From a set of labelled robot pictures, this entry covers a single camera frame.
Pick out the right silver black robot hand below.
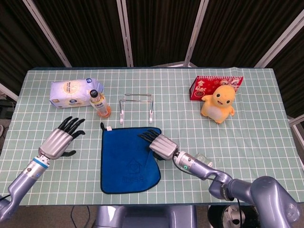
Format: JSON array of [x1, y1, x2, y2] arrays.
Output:
[[137, 129, 179, 162]]

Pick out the grey robot torso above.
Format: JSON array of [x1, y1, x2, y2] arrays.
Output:
[[95, 205, 198, 228]]

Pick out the dark folding screen white frames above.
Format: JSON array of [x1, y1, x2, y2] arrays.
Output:
[[0, 0, 304, 119]]

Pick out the red desk calendar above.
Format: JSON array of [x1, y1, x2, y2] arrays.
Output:
[[189, 76, 244, 102]]

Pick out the white tissue paper pack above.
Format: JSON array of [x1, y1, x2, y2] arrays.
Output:
[[49, 77, 105, 109]]

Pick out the orange drink plastic bottle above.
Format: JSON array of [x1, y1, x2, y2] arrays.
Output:
[[89, 89, 112, 118]]

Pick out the green grid-patterned table mat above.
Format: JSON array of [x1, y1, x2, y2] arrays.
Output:
[[0, 67, 299, 206]]

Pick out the yellow plush dinosaur toy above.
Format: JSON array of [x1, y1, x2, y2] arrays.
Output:
[[200, 85, 237, 124]]

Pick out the blue kitchen towel black trim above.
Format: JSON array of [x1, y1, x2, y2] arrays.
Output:
[[99, 122, 163, 195]]

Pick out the small green tissue packet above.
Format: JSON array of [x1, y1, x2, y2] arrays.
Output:
[[195, 153, 213, 168]]

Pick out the black cable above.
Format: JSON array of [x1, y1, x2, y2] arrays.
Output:
[[235, 197, 246, 228]]

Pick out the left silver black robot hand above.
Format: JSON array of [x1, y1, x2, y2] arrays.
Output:
[[38, 116, 86, 160]]

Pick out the metal wire rack white feet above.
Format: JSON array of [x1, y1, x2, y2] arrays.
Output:
[[119, 93, 154, 124]]

